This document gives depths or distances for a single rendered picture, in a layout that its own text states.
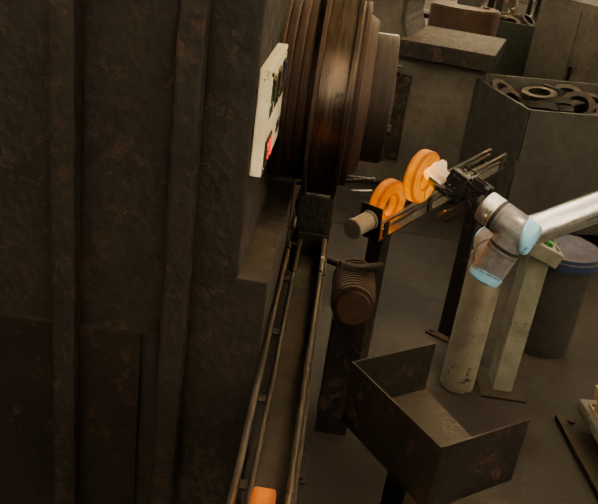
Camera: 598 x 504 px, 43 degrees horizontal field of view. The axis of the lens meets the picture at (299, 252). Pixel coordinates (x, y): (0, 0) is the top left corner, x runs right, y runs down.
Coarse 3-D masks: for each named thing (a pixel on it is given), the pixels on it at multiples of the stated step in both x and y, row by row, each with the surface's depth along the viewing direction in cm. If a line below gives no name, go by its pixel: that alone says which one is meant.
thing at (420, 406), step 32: (416, 352) 149; (352, 384) 142; (384, 384) 148; (416, 384) 153; (352, 416) 143; (384, 416) 134; (416, 416) 148; (448, 416) 149; (384, 448) 135; (416, 448) 127; (448, 448) 122; (480, 448) 127; (512, 448) 132; (416, 480) 128; (448, 480) 126; (480, 480) 132
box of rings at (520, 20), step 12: (504, 24) 688; (516, 24) 686; (528, 24) 733; (504, 36) 692; (516, 36) 690; (528, 36) 687; (516, 48) 694; (528, 48) 691; (504, 60) 700; (516, 60) 698; (504, 72) 704; (516, 72) 702
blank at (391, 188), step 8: (384, 184) 219; (392, 184) 219; (400, 184) 223; (376, 192) 219; (384, 192) 218; (392, 192) 221; (400, 192) 225; (376, 200) 218; (384, 200) 219; (392, 200) 227; (400, 200) 226; (384, 208) 221; (392, 208) 227; (400, 208) 228; (384, 216) 223
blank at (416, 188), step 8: (424, 152) 210; (432, 152) 211; (416, 160) 208; (424, 160) 208; (432, 160) 212; (408, 168) 208; (416, 168) 207; (424, 168) 210; (408, 176) 208; (416, 176) 208; (424, 176) 217; (408, 184) 209; (416, 184) 210; (424, 184) 216; (408, 192) 210; (416, 192) 211; (424, 192) 215; (416, 200) 213; (424, 200) 217
